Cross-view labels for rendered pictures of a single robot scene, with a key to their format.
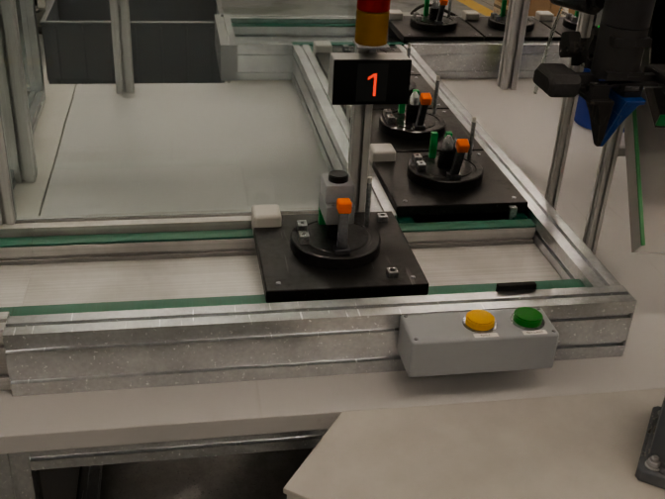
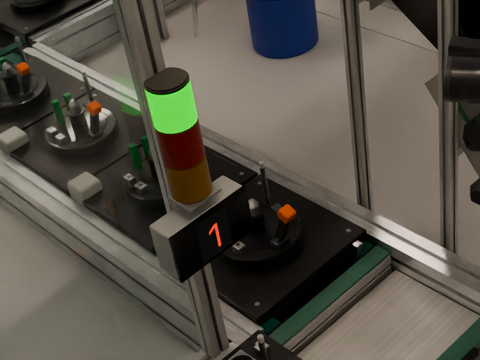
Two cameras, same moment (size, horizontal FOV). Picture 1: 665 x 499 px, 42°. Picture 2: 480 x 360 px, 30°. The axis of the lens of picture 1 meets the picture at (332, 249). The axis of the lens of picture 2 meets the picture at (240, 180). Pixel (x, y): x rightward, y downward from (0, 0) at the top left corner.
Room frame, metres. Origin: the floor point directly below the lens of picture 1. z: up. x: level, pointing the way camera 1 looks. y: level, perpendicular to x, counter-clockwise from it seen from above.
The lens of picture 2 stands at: (0.52, 0.27, 1.90)
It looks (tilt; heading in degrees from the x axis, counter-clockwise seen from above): 37 degrees down; 334
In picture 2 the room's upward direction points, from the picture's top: 11 degrees counter-clockwise
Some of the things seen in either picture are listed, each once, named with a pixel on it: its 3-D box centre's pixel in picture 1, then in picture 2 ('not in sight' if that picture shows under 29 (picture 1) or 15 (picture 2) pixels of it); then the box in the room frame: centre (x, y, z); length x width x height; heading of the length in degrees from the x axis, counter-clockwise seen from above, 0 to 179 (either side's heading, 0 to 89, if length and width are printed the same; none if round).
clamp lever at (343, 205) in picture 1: (341, 221); not in sight; (1.13, -0.01, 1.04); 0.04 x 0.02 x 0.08; 11
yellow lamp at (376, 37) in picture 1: (371, 26); (188, 174); (1.30, -0.04, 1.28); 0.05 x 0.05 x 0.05
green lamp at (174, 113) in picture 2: not in sight; (171, 102); (1.30, -0.04, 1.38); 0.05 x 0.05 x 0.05
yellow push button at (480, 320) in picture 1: (479, 322); not in sight; (0.99, -0.21, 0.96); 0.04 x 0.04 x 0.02
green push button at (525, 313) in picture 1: (527, 320); not in sight; (1.01, -0.28, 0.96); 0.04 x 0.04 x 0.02
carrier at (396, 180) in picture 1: (446, 154); (254, 218); (1.47, -0.20, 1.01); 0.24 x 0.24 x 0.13; 11
